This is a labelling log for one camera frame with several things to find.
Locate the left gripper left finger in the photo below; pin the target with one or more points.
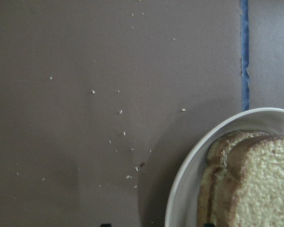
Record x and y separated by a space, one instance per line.
106 225

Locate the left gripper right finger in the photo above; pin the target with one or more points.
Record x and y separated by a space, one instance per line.
208 225

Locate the white round plate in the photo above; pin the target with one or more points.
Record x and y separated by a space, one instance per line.
181 210

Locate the bread slice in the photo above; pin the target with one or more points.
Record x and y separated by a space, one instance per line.
217 158
252 192

